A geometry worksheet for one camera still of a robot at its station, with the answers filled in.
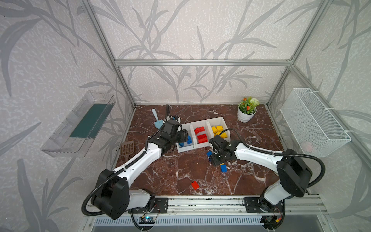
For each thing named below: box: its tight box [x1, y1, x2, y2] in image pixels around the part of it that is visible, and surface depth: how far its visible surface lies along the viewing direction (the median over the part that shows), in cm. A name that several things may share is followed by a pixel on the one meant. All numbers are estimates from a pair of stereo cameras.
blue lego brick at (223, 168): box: [220, 164, 228, 174], surface depth 87 cm
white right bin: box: [206, 116, 231, 142], surface depth 103 cm
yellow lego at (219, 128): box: [216, 125, 224, 132], surface depth 104 cm
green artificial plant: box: [239, 96, 260, 115], surface depth 101 cm
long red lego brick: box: [197, 133, 208, 145], surface depth 98 cm
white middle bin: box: [190, 119, 214, 149], surface depth 101 cm
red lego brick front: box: [191, 180, 200, 190], surface depth 82 cm
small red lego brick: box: [194, 126, 205, 135], surface depth 104 cm
